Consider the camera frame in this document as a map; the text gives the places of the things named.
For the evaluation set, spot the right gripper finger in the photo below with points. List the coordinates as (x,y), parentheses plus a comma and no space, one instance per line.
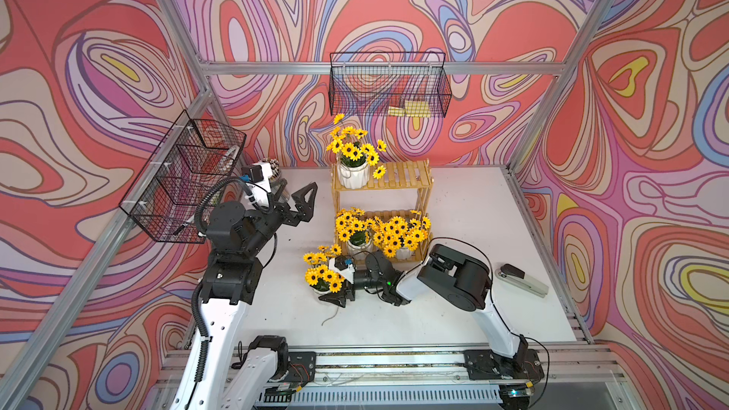
(343,264)
(341,298)

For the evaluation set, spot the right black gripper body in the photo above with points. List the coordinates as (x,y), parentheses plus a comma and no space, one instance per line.
(362,280)

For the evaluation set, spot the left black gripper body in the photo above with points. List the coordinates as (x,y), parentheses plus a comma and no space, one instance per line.
(262,226)

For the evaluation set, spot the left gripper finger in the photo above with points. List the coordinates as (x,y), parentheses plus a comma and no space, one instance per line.
(304,203)
(285,196)

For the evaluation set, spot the sunflower pot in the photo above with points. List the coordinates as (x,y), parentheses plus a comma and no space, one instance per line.
(359,157)
(354,231)
(400,237)
(320,274)

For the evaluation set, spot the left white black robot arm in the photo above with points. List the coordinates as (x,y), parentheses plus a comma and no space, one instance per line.
(225,293)

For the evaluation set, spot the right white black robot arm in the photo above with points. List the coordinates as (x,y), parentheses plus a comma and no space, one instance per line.
(461,280)

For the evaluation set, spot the wooden two-tier shelf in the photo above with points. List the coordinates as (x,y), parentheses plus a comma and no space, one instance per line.
(410,182)

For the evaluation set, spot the grey black stapler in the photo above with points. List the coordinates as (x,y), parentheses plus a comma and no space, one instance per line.
(516,277)

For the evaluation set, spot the yellow sticky notes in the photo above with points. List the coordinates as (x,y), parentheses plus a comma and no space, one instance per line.
(411,109)

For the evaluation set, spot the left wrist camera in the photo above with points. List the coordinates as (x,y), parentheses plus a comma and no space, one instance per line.
(257,183)

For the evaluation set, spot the side black wire basket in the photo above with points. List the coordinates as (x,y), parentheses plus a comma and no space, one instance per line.
(193,156)

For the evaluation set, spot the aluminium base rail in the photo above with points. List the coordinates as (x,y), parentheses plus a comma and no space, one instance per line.
(556,376)

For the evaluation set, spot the back black wire basket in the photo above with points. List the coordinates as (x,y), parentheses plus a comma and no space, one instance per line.
(366,83)

